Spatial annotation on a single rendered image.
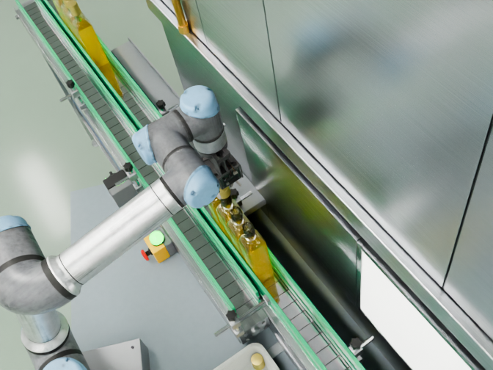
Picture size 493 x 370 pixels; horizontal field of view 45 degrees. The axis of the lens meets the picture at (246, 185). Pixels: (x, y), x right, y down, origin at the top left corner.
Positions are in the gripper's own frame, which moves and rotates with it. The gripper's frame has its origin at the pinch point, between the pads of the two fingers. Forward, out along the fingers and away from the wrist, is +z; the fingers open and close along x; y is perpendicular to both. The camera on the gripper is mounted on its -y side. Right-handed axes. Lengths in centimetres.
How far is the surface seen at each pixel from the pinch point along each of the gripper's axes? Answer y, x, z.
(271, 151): 7.5, 11.7, -12.0
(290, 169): 15.4, 11.7, -13.4
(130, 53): -96, 13, 30
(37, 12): -147, -7, 30
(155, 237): -19.8, -19.0, 33.1
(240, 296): 14.2, -9.1, 30.5
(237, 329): 23.3, -15.5, 26.0
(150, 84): -76, 11, 30
